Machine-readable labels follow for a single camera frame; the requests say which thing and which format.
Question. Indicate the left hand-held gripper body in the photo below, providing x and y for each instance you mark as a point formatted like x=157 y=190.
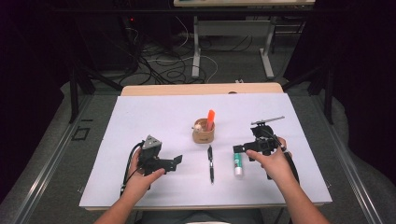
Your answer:
x=151 y=155

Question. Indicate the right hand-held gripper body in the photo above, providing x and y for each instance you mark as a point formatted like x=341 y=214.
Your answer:
x=264 y=140

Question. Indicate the white green glue stick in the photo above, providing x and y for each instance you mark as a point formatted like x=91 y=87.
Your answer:
x=238 y=166

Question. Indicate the black pen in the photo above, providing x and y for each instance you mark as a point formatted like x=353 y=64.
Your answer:
x=211 y=165

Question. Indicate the brown pen holder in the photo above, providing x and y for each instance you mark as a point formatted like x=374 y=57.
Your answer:
x=204 y=137

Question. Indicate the orange highlighter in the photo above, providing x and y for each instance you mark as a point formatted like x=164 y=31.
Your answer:
x=210 y=119

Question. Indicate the person's right hand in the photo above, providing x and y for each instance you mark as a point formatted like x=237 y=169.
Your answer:
x=277 y=165

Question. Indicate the person's left hand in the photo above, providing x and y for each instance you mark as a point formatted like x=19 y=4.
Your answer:
x=137 y=183

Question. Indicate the small white round object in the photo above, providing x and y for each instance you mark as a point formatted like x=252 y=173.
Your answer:
x=198 y=127

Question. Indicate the white board sheet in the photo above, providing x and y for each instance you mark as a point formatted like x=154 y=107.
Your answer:
x=186 y=105

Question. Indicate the wooden table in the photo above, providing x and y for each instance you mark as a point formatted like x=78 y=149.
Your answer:
x=186 y=89

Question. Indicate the black metal stand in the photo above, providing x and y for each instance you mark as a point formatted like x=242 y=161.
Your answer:
x=328 y=93
x=74 y=93

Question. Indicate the white background desk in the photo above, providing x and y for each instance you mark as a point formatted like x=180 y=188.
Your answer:
x=232 y=28

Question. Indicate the dark computer case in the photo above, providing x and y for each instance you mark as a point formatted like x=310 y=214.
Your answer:
x=102 y=43

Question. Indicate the dark curtain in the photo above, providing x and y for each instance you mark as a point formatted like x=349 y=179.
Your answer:
x=367 y=62
x=28 y=77

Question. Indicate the metal floor rail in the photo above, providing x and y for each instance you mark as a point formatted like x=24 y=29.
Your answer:
x=46 y=174
x=348 y=161

